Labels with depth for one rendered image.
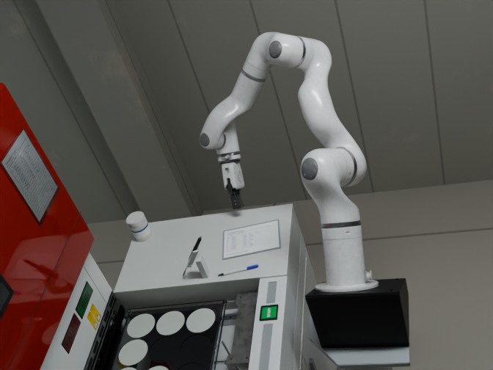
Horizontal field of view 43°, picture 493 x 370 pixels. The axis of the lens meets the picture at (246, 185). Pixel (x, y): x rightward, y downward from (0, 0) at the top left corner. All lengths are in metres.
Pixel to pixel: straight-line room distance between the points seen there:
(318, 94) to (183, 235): 0.78
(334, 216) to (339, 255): 0.12
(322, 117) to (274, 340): 0.68
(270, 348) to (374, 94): 1.81
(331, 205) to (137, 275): 0.79
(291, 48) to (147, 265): 0.93
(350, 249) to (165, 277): 0.69
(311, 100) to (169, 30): 1.52
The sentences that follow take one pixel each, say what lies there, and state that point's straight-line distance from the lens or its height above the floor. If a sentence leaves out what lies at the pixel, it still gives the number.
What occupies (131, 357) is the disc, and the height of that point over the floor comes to 0.90.
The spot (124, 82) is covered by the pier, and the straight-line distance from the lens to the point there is 3.36.
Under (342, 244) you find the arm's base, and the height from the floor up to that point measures 1.13.
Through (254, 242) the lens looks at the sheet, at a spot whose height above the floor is 0.97.
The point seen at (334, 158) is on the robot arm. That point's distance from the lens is 1.87.
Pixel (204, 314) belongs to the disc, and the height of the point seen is 0.90.
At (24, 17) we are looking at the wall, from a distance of 3.61.
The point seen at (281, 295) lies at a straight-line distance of 2.03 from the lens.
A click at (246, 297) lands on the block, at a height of 0.91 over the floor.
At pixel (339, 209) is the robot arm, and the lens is 1.89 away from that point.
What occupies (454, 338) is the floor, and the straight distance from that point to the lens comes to 3.05.
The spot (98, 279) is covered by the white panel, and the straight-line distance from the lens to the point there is 2.21.
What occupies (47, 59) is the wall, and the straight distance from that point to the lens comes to 3.68.
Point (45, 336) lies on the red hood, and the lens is 1.85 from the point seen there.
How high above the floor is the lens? 2.45
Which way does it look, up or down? 37 degrees down
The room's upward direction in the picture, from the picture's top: 20 degrees counter-clockwise
